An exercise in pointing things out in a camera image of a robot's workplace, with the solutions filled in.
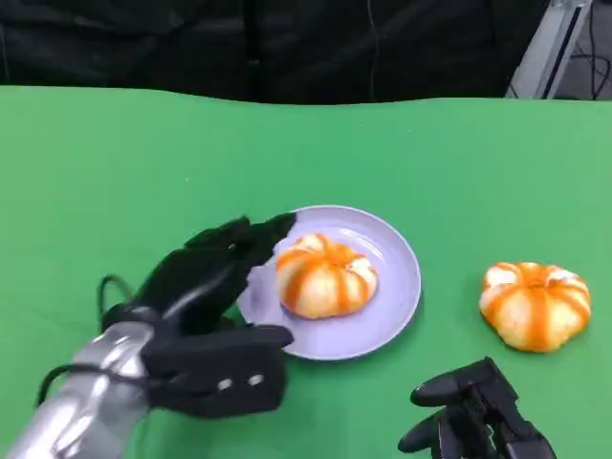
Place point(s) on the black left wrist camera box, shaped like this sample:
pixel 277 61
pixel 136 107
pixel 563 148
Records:
pixel 215 368

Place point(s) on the aluminium frame post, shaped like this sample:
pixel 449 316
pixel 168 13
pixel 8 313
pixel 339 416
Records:
pixel 550 48

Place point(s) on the lilac plate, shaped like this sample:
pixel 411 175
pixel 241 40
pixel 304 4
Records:
pixel 378 239

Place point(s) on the green table cloth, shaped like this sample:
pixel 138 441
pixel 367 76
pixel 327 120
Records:
pixel 143 167

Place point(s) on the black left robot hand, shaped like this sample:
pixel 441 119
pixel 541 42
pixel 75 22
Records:
pixel 191 282

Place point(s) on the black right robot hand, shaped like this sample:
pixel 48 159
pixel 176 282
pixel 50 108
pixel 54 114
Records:
pixel 478 421

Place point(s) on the black backdrop cloth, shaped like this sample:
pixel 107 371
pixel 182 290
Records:
pixel 191 48

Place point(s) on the orange and white bread roll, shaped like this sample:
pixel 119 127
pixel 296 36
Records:
pixel 535 311
pixel 325 282

